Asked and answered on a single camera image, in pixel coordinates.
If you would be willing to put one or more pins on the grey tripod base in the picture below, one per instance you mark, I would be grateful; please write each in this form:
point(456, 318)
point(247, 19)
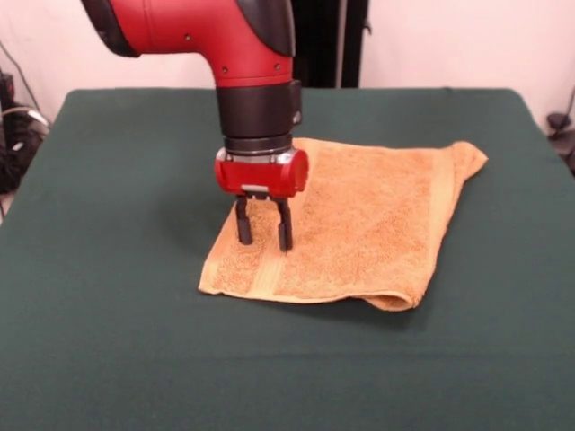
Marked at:
point(558, 121)

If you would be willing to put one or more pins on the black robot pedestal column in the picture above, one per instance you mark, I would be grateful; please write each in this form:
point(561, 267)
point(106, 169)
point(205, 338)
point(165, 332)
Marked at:
point(332, 45)

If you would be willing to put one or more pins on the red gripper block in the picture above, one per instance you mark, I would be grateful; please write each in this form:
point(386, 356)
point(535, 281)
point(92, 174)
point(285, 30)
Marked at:
point(265, 175)

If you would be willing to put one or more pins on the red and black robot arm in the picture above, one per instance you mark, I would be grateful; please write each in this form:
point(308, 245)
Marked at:
point(224, 54)

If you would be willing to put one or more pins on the tan terry towel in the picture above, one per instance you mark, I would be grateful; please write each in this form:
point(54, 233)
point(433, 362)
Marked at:
point(368, 224)

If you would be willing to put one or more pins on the dark green table cloth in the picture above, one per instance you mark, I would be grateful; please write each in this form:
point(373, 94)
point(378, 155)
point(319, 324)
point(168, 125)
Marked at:
point(112, 269)

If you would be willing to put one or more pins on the black power adapter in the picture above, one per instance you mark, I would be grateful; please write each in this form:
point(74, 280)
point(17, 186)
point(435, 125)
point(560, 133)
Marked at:
point(6, 85)

